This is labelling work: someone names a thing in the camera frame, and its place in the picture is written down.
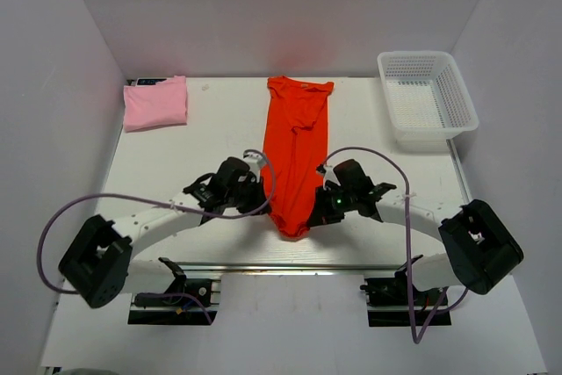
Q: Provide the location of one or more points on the orange t-shirt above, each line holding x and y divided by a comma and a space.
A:
296, 142

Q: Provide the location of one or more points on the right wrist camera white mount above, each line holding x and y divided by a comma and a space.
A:
328, 175

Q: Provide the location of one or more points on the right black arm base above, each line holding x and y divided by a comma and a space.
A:
387, 305

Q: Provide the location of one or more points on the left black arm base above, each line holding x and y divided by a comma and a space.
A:
164, 294

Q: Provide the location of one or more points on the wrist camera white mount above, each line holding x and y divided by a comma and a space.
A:
328, 175
255, 160

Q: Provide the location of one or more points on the folded pink t-shirt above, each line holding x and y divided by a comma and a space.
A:
164, 103

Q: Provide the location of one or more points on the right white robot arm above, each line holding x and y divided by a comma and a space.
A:
479, 251

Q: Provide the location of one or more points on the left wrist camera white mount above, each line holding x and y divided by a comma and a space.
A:
255, 160

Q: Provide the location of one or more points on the white plastic mesh basket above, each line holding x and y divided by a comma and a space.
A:
427, 100

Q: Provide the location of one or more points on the small digital scale device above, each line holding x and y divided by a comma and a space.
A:
149, 81

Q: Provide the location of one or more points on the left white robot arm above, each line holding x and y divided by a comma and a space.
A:
102, 261

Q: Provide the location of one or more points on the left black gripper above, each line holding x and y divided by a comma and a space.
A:
260, 198

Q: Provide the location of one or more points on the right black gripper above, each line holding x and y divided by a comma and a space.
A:
322, 213

